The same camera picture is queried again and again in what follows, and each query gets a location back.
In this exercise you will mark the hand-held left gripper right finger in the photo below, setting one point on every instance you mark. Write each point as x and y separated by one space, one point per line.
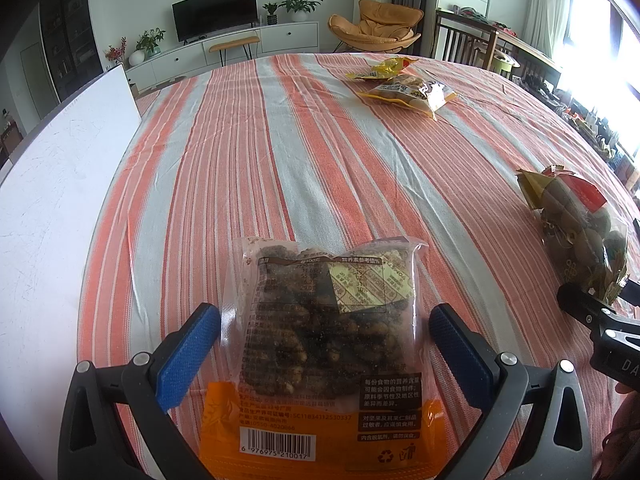
460 355

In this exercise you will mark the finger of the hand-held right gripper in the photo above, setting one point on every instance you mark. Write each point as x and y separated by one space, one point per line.
582 305
632 294

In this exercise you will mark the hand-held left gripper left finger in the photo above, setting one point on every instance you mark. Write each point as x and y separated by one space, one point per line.
185 360

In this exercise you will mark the gold egg snack packet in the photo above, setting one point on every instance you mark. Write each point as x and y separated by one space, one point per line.
575 230

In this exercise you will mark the orange nut snack packet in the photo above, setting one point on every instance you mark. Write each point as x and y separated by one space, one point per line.
320 360

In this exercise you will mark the person's right hand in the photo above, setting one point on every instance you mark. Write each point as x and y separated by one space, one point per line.
627 435

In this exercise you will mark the row of small windowsill clutter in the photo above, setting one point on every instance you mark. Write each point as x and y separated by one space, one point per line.
600 130

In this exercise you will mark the white board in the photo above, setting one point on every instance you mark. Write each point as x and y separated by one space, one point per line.
55 200

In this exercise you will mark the striped orange tablecloth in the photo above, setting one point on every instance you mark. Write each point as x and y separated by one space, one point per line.
250 160

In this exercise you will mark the window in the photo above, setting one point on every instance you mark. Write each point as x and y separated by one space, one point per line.
600 45

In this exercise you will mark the brown clear snack packet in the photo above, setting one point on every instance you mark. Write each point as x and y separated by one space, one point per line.
410 92

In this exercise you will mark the yellow snack packet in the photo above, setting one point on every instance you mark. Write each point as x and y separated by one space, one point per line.
382 69

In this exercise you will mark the white curtain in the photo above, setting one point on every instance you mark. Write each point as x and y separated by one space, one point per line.
545 7

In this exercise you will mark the red flower plant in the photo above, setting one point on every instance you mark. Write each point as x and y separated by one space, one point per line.
116 51

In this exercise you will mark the leafy plant in glass vase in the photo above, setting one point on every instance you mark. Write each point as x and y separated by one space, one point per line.
150 44

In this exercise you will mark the wooden stool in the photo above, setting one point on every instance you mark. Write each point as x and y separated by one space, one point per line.
234 44

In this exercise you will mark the dark display cabinet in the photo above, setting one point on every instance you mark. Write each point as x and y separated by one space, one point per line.
70 40

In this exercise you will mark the white tv cabinet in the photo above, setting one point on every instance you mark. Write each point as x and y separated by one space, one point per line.
290 35

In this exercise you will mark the orange lounge chair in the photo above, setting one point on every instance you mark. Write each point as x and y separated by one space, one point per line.
380 22

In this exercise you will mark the black television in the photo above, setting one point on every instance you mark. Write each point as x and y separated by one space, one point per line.
215 11

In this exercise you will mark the small plant in dark pot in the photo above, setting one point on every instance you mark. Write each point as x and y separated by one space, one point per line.
271 13

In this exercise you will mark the large plant in white pot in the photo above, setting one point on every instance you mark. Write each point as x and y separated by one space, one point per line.
299 5

